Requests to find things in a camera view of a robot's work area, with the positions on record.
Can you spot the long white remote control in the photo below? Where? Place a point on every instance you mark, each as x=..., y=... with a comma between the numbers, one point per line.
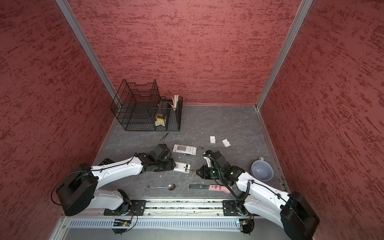
x=183, y=149

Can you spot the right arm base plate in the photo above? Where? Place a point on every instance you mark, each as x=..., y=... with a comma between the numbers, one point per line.
x=234, y=208

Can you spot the wooden sticks in rack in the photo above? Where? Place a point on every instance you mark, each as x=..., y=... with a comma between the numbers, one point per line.
x=175, y=100

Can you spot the white battery cover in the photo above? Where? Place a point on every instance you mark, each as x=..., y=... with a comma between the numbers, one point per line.
x=226, y=143

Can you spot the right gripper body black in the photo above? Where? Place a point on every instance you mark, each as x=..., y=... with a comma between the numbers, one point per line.
x=210, y=173

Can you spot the metal spoon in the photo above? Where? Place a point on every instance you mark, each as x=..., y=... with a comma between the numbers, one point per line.
x=169, y=187

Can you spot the yellow black item in rack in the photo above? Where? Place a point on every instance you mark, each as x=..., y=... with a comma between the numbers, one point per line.
x=162, y=114

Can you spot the grey cup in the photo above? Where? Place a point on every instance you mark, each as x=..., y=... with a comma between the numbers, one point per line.
x=262, y=170

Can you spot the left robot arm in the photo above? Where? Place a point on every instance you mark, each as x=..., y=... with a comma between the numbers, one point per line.
x=82, y=189

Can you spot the pink cat paw tool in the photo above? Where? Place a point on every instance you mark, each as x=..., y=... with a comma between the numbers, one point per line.
x=215, y=188

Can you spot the black wire rack organizer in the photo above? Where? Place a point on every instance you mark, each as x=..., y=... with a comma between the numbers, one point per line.
x=135, y=106

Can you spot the small white remote cover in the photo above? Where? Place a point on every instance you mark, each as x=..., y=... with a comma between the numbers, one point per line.
x=212, y=139

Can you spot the orange black screwdriver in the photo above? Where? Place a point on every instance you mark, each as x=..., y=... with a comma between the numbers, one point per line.
x=195, y=172

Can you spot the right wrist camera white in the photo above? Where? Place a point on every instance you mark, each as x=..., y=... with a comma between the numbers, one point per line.
x=206, y=156

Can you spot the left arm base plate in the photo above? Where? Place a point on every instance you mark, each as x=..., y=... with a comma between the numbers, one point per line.
x=132, y=208

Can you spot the black calculator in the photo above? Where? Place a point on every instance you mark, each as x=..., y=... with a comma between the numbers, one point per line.
x=106, y=161

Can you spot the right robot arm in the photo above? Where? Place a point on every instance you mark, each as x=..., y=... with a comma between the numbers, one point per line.
x=291, y=211

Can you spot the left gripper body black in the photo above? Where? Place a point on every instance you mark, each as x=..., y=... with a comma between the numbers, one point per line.
x=164, y=165

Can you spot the small white AC remote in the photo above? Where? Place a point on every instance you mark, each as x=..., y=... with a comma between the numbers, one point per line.
x=180, y=167

